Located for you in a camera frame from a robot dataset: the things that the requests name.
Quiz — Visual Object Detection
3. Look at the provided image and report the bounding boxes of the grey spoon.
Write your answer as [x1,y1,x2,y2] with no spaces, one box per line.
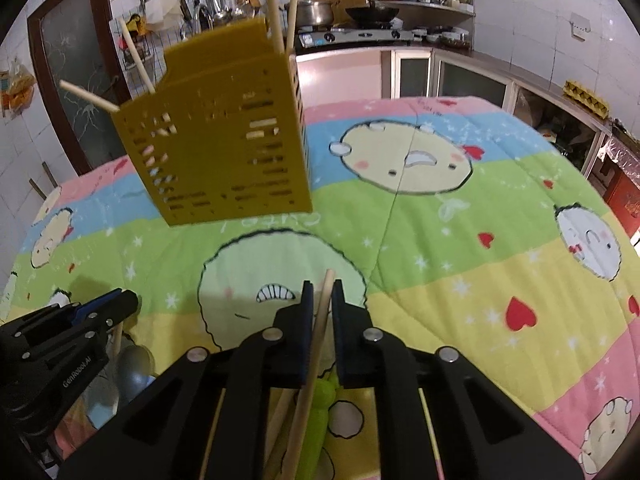
[115,344,155,408]

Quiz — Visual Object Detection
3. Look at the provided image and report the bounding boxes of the yellow perforated utensil holder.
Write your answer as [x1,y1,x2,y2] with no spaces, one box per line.
[112,18,312,226]

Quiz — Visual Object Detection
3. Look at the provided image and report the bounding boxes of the green handled fork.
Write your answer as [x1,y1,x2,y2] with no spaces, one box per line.
[295,375,338,479]

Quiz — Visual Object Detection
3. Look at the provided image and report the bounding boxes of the thin bamboo chopstick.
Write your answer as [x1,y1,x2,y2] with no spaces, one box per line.
[262,389,298,479]

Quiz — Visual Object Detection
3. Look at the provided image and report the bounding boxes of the dark brown glass door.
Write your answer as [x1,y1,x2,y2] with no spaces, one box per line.
[27,0,130,174]

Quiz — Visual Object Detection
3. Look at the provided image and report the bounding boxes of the yellow egg tray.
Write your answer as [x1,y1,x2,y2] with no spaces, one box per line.
[563,79,610,120]

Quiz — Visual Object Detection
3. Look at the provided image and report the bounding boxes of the white wall switch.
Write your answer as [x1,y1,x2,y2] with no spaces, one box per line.
[570,13,591,41]

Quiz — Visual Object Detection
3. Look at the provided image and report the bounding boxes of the wooden sticks against wall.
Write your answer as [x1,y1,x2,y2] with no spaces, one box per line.
[28,162,58,200]

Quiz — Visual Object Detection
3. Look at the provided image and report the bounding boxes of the orange plastic bag on wall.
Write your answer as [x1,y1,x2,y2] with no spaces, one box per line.
[1,56,36,117]

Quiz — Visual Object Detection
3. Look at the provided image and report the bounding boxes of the black wok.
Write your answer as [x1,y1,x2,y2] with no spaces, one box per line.
[345,1,399,29]

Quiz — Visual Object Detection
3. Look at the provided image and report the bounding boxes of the kitchen counter cabinets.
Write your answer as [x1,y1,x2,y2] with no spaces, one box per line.
[297,46,639,182]

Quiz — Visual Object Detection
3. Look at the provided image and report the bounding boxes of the stainless steel pot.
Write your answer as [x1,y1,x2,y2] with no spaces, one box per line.
[295,0,338,29]

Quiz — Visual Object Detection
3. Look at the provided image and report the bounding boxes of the colourful cartoon quilt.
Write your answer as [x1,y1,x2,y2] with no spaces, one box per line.
[1,98,639,479]

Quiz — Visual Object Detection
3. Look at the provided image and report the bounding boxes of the gas stove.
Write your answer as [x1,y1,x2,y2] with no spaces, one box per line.
[295,28,414,51]

